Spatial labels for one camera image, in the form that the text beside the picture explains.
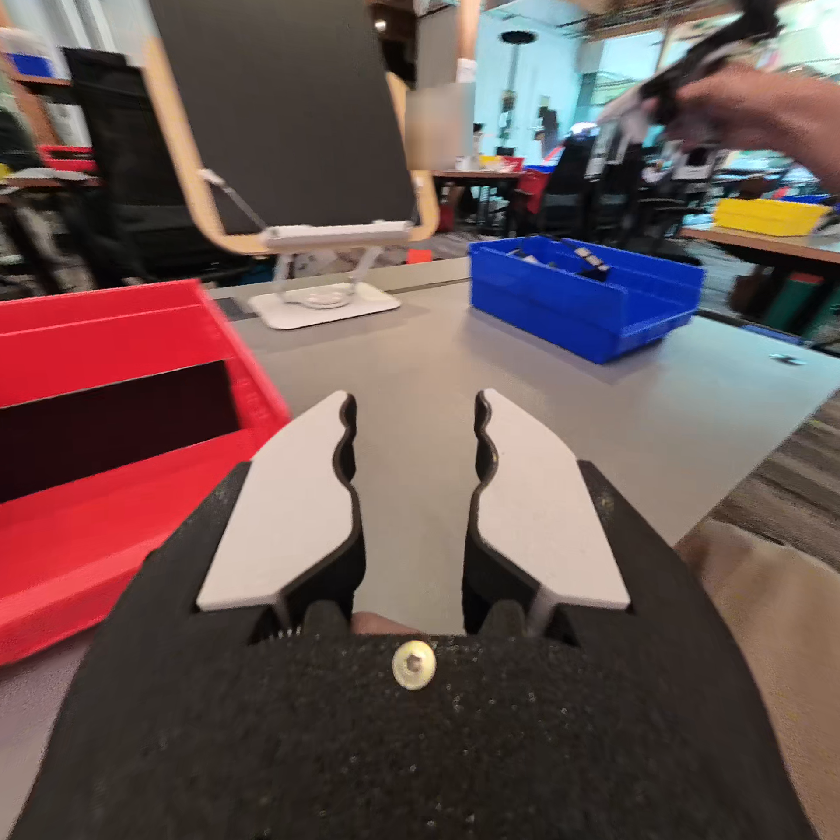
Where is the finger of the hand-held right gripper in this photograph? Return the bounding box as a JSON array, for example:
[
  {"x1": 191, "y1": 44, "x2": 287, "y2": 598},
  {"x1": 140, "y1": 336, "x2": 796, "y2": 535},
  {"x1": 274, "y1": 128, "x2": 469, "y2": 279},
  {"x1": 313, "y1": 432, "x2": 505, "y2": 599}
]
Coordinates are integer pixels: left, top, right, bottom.
[{"x1": 596, "y1": 85, "x2": 660, "y2": 143}]

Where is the red plastic bin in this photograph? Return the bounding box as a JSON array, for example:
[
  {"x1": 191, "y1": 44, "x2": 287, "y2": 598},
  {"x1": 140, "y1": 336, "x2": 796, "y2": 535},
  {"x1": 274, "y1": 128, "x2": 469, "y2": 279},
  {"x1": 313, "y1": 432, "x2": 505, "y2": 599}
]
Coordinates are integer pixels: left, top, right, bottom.
[{"x1": 0, "y1": 279, "x2": 294, "y2": 667}]

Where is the black mesh office chair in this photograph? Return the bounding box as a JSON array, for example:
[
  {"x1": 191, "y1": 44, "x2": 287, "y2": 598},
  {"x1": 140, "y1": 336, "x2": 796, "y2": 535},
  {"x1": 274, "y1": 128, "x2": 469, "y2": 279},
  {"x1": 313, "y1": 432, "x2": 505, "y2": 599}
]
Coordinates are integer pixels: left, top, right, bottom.
[{"x1": 60, "y1": 46, "x2": 253, "y2": 284}]

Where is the black bin divider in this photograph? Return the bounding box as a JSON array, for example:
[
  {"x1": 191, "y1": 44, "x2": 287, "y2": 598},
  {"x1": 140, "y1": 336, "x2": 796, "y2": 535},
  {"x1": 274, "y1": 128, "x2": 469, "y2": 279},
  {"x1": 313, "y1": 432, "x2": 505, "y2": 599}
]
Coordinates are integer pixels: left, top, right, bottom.
[
  {"x1": 556, "y1": 238, "x2": 613, "y2": 283},
  {"x1": 0, "y1": 359, "x2": 242, "y2": 504}
]

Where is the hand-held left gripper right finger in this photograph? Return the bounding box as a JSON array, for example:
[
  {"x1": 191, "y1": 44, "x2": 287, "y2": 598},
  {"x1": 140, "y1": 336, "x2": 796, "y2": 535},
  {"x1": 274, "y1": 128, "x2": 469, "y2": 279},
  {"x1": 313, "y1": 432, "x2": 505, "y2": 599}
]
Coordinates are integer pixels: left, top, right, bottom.
[{"x1": 462, "y1": 388, "x2": 632, "y2": 636}]

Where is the blue plastic bin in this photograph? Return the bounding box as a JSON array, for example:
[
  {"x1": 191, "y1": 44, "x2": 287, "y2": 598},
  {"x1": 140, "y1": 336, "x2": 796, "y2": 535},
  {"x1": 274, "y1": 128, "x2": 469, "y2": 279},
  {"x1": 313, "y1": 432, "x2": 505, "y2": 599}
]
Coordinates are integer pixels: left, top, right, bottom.
[{"x1": 468, "y1": 234, "x2": 707, "y2": 365}]

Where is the yellow plastic bin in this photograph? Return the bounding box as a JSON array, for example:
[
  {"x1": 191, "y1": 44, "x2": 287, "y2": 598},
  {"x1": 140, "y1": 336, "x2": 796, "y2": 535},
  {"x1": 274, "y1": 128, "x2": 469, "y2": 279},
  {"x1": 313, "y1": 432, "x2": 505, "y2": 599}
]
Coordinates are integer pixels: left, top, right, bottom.
[{"x1": 713, "y1": 197, "x2": 836, "y2": 238}]

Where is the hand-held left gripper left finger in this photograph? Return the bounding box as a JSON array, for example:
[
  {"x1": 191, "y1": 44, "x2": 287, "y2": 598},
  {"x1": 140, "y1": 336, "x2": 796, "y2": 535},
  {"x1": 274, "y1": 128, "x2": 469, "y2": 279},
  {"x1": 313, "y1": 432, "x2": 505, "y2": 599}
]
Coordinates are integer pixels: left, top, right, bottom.
[{"x1": 197, "y1": 390, "x2": 367, "y2": 636}]

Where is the wood-framed black board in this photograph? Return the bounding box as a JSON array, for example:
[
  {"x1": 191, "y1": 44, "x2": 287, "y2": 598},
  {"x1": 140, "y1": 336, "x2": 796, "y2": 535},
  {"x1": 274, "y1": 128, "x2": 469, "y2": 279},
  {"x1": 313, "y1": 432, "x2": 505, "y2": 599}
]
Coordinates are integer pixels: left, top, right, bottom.
[{"x1": 143, "y1": 0, "x2": 442, "y2": 257}]

